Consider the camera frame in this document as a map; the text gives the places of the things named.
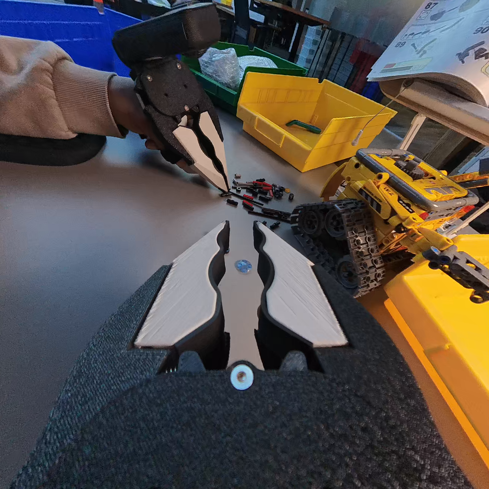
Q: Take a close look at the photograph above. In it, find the instruction booklet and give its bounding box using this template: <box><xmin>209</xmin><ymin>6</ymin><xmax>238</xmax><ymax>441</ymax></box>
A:
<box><xmin>369</xmin><ymin>0</ymin><xmax>489</xmax><ymax>107</ymax></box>

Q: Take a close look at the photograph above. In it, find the person's left forearm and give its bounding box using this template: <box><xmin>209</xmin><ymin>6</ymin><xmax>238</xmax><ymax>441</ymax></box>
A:
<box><xmin>0</xmin><ymin>35</ymin><xmax>127</xmax><ymax>142</ymax></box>

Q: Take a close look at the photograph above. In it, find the yellow storage bin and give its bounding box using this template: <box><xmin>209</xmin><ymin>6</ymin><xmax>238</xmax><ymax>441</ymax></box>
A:
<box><xmin>236</xmin><ymin>72</ymin><xmax>398</xmax><ymax>173</ymax></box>

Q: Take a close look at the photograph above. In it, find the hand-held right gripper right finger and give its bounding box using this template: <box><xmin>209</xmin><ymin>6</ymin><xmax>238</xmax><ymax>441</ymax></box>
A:
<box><xmin>252</xmin><ymin>222</ymin><xmax>350</xmax><ymax>350</ymax></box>

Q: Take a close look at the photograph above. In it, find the pile of small pins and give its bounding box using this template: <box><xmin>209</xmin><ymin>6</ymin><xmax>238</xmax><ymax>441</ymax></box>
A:
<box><xmin>220</xmin><ymin>173</ymin><xmax>295</xmax><ymax>231</ymax></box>

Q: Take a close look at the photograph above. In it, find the blue storage bin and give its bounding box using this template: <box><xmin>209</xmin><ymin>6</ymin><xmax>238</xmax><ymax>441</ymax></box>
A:
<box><xmin>0</xmin><ymin>0</ymin><xmax>146</xmax><ymax>77</ymax></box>

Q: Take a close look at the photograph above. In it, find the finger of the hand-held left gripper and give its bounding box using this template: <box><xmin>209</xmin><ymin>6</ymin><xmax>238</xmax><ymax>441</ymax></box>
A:
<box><xmin>172</xmin><ymin>125</ymin><xmax>229</xmax><ymax>193</ymax></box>
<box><xmin>197</xmin><ymin>111</ymin><xmax>230</xmax><ymax>190</ymax></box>

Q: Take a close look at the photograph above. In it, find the yellow tracked toy robot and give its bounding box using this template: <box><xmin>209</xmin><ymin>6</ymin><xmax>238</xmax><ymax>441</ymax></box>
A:
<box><xmin>291</xmin><ymin>148</ymin><xmax>489</xmax><ymax>300</ymax></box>

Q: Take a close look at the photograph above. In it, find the green storage bin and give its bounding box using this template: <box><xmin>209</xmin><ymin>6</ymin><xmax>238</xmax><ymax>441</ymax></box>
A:
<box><xmin>182</xmin><ymin>41</ymin><xmax>308</xmax><ymax>115</ymax></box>

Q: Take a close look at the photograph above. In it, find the person's left hand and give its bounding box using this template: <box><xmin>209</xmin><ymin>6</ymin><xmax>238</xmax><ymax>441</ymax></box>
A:
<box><xmin>107</xmin><ymin>75</ymin><xmax>192</xmax><ymax>173</ymax></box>

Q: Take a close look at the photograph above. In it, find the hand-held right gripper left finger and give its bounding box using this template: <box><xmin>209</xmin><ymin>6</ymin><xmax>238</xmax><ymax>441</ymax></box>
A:
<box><xmin>135</xmin><ymin>222</ymin><xmax>231</xmax><ymax>352</ymax></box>

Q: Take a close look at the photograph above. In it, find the clear plastic bag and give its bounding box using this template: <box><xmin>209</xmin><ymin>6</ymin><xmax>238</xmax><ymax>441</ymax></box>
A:
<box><xmin>200</xmin><ymin>47</ymin><xmax>278</xmax><ymax>89</ymax></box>

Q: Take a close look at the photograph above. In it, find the green curved tool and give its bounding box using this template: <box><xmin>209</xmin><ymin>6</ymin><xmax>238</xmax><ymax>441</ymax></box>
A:
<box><xmin>287</xmin><ymin>119</ymin><xmax>323</xmax><ymax>135</ymax></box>

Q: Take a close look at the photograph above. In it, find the yellow parts tray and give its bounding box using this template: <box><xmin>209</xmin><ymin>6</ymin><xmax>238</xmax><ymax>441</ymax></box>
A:
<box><xmin>384</xmin><ymin>233</ymin><xmax>489</xmax><ymax>470</ymax></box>

